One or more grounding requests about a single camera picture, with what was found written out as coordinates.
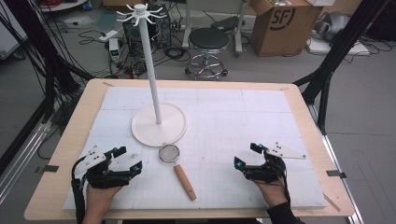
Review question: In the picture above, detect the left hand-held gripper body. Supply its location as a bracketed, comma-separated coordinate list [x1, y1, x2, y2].
[74, 146, 132, 189]

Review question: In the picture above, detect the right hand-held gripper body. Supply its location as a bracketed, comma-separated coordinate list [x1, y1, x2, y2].
[243, 142, 307, 184]

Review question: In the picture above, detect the white hook stand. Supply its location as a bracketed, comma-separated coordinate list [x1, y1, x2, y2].
[116, 3, 189, 148]

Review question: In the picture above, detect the wooden-handled mesh strainer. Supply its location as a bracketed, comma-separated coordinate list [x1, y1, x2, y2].
[158, 142, 197, 202]

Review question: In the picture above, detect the person's right hand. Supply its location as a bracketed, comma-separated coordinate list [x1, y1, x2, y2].
[253, 180, 289, 208]

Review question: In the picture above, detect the person's left hand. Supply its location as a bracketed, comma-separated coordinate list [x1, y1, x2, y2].
[83, 184, 123, 218]

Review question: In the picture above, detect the white foam mat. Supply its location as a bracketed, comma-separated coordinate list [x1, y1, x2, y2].
[63, 86, 328, 210]

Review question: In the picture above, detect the black tape strip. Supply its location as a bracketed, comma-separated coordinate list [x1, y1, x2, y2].
[326, 170, 347, 179]
[42, 164, 60, 174]

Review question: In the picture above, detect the brown tape strip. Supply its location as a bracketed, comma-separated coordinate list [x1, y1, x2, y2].
[321, 192, 342, 214]

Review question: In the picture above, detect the white power strip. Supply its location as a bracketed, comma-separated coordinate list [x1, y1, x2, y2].
[98, 30, 119, 43]
[108, 37, 122, 63]

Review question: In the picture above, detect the cardboard box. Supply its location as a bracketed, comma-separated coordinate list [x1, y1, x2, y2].
[249, 0, 325, 58]

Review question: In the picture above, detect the black round stool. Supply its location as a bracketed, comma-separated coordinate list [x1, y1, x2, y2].
[185, 27, 230, 81]

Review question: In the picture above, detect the white flat board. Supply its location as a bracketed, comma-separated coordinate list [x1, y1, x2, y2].
[305, 36, 372, 57]

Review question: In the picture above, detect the black computer tower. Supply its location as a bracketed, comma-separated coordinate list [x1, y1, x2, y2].
[122, 4, 172, 59]

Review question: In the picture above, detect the right hand-held gripper cable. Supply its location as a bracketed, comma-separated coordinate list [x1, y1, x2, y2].
[279, 167, 292, 203]

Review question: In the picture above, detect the hand-held gripper cable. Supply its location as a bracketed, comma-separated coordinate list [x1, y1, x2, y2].
[70, 158, 87, 224]
[279, 167, 292, 203]

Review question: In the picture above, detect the left hand-held gripper cable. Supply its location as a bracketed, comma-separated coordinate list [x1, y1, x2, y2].
[70, 158, 87, 224]

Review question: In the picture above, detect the aluminium rail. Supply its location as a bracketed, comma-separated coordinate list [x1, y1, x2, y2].
[307, 104, 366, 224]
[0, 120, 52, 204]

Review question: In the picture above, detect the black metal frame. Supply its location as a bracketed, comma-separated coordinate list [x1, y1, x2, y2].
[293, 0, 391, 136]
[0, 0, 94, 125]

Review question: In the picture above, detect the coiled black cable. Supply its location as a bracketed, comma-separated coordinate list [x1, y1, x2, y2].
[163, 46, 191, 63]

